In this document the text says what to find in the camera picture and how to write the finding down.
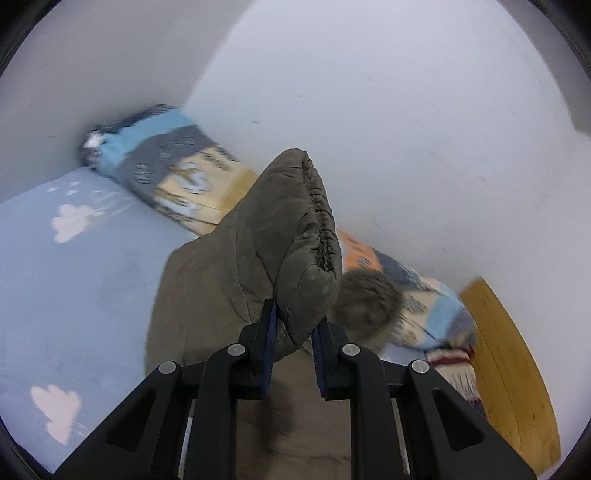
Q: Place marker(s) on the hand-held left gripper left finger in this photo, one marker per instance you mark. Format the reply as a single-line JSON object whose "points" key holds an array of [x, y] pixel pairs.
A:
{"points": [[269, 355]]}

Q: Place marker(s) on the patchwork patterned blanket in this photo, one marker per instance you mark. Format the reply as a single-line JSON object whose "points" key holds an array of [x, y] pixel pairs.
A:
{"points": [[184, 152]]}

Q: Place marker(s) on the olive padded jacket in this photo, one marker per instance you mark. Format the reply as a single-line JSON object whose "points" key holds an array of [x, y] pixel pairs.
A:
{"points": [[258, 230]]}

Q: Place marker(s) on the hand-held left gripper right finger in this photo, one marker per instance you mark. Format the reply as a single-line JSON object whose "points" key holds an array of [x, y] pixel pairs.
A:
{"points": [[319, 364]]}

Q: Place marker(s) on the wooden headboard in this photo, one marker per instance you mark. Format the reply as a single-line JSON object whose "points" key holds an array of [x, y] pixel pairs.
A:
{"points": [[508, 360]]}

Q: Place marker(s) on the striped red white blue cloth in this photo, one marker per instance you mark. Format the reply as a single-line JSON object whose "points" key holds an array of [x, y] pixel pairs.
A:
{"points": [[451, 365]]}

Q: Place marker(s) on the light blue cloud bed sheet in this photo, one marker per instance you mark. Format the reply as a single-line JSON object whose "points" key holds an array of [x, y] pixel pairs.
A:
{"points": [[69, 300]]}

